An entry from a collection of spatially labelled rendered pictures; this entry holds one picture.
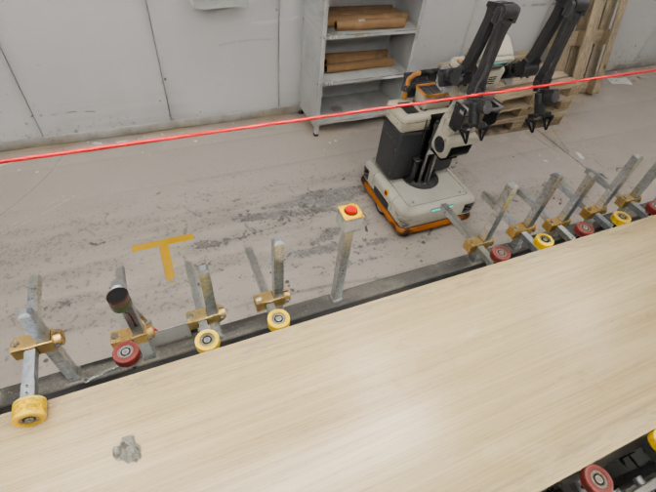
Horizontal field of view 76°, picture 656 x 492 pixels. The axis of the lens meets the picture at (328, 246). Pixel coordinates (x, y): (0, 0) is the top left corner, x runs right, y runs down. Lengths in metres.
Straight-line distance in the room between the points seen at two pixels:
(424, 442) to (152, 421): 0.80
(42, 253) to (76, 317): 0.61
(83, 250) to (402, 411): 2.39
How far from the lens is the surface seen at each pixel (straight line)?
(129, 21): 3.75
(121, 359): 1.51
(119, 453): 1.39
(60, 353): 1.63
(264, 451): 1.33
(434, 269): 2.03
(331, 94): 4.40
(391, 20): 3.90
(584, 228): 2.28
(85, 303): 2.89
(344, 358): 1.44
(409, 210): 2.94
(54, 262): 3.18
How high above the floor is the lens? 2.17
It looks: 47 degrees down
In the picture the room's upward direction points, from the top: 7 degrees clockwise
